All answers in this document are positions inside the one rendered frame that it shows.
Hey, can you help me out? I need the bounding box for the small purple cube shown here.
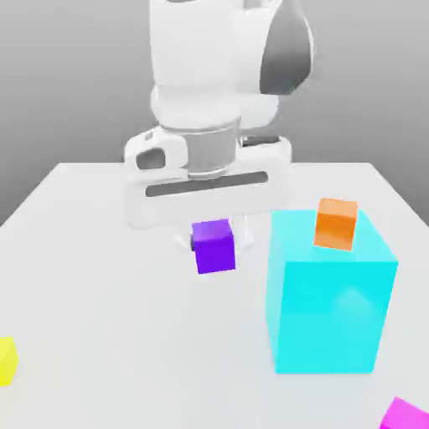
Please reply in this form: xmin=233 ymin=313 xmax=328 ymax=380
xmin=190 ymin=218 xmax=236 ymax=275

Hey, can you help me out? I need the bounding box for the small orange cube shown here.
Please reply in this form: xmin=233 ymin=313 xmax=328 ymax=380
xmin=313 ymin=197 xmax=359 ymax=252

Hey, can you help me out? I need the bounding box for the small yellow cube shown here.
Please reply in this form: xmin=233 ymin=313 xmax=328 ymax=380
xmin=0 ymin=336 xmax=20 ymax=387

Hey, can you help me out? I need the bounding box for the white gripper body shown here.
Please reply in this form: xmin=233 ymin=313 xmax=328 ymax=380
xmin=122 ymin=135 xmax=293 ymax=231

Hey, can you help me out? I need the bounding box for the large cyan box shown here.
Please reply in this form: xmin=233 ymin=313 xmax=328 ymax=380
xmin=266 ymin=209 xmax=400 ymax=375

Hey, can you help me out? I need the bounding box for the small magenta cube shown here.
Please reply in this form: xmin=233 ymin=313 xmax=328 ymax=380
xmin=378 ymin=395 xmax=429 ymax=429

